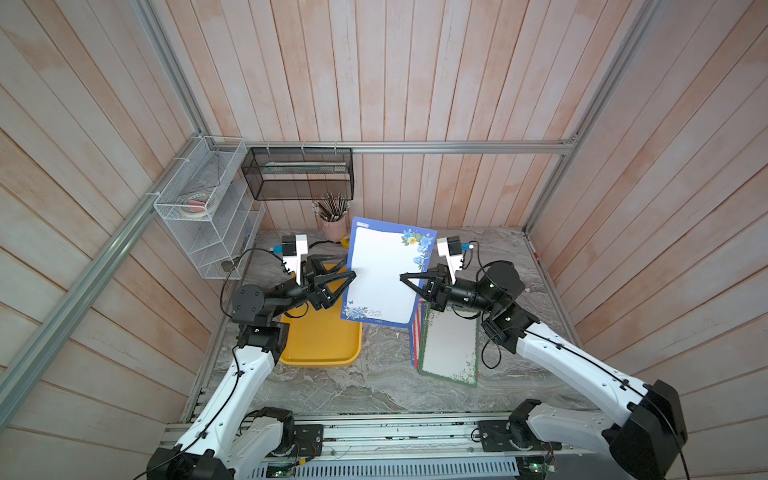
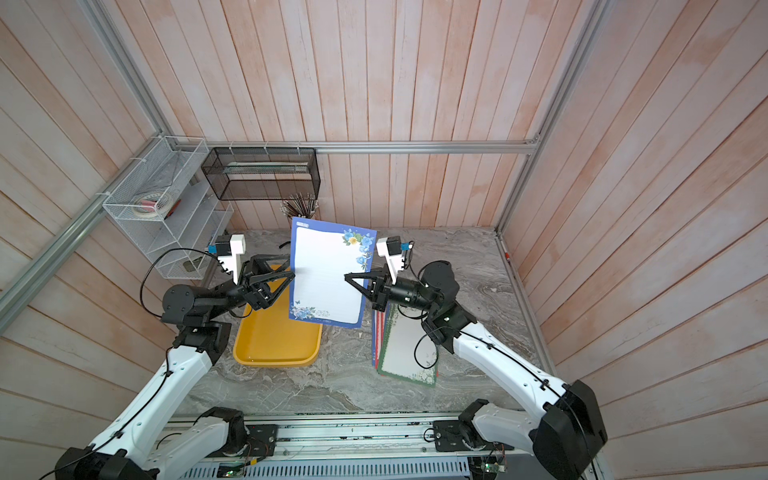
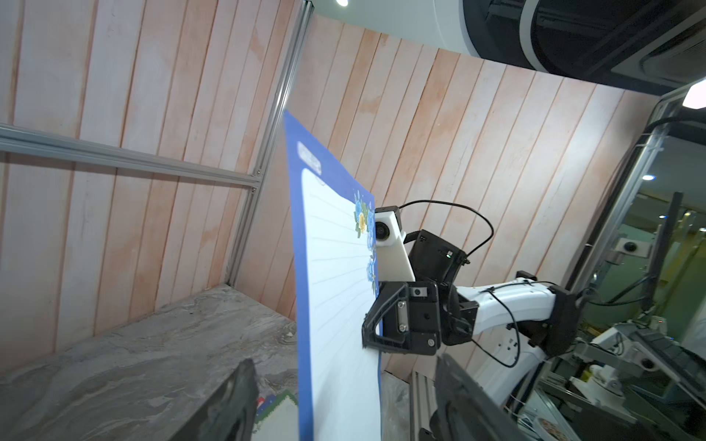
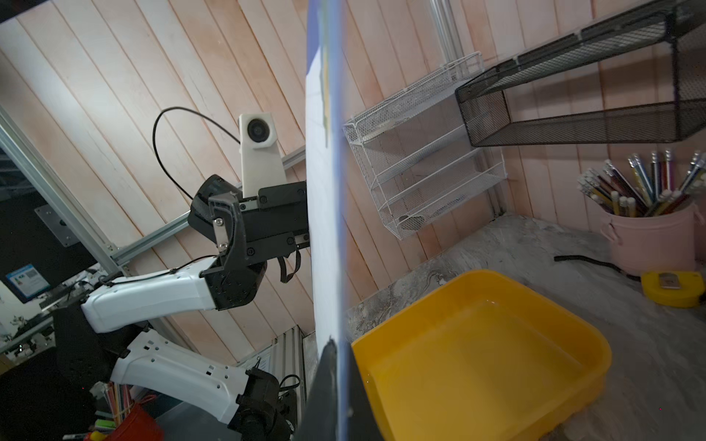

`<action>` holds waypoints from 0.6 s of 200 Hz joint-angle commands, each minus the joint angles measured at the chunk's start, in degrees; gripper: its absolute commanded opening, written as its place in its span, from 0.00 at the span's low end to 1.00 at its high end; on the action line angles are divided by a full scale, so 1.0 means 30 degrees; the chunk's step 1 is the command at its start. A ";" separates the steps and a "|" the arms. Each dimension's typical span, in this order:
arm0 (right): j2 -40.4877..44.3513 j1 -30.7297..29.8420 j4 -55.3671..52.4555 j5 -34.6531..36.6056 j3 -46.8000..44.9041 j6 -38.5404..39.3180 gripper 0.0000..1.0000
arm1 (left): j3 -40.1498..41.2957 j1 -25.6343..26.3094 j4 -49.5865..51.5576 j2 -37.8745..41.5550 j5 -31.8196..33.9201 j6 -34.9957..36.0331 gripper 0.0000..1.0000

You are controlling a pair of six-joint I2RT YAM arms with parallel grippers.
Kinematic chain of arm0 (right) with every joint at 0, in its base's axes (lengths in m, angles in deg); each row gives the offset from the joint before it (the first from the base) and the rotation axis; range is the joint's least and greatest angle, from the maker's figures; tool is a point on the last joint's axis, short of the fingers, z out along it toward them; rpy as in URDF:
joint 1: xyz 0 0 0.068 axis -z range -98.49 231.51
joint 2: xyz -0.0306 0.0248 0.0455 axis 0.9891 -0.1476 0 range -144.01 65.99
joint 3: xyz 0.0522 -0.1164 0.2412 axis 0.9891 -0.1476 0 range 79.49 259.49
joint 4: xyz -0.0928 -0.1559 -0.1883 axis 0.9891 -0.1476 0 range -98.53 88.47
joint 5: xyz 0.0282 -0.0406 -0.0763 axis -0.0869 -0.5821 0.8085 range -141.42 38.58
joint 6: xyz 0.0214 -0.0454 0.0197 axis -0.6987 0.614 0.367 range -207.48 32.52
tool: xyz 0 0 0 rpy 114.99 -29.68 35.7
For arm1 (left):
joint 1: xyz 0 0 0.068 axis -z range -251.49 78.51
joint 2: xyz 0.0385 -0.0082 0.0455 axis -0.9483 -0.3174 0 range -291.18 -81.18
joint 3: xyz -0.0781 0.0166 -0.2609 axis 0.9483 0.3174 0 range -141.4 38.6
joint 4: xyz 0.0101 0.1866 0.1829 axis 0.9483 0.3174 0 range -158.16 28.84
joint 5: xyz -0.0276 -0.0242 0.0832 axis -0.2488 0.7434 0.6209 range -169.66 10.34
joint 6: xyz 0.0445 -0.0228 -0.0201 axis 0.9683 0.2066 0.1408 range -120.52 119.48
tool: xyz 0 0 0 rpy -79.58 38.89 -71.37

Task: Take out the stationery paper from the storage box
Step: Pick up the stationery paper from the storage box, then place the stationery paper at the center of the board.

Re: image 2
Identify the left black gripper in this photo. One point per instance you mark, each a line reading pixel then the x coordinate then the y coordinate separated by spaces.
pixel 255 290

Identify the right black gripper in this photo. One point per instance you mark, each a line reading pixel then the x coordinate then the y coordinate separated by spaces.
pixel 384 296

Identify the yellow plastic storage tray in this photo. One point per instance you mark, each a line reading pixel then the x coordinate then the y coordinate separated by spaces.
pixel 270 339

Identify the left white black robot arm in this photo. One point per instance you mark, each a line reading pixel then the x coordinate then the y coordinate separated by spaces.
pixel 126 448

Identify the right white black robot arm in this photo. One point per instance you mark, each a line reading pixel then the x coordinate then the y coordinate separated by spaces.
pixel 559 423

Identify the pencils bundle in cup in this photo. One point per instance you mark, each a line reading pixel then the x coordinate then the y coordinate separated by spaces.
pixel 299 206

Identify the tape roll on shelf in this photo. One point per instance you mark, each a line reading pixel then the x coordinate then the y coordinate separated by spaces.
pixel 154 205

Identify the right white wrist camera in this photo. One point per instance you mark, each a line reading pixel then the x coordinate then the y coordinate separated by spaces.
pixel 396 253

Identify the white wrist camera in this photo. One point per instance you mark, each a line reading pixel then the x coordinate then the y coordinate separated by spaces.
pixel 396 253
pixel 228 250

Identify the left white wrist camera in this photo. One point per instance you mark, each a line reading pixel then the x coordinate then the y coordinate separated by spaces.
pixel 228 250

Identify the black mesh wall basket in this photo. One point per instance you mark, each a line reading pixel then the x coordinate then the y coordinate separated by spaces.
pixel 262 173

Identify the white wire shelf rack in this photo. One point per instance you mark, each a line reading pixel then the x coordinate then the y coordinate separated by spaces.
pixel 176 244

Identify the aluminium front rail frame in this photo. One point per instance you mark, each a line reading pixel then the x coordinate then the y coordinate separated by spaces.
pixel 371 435

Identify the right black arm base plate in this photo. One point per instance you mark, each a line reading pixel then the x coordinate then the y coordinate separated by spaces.
pixel 458 435

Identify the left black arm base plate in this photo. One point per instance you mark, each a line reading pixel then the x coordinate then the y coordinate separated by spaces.
pixel 258 441

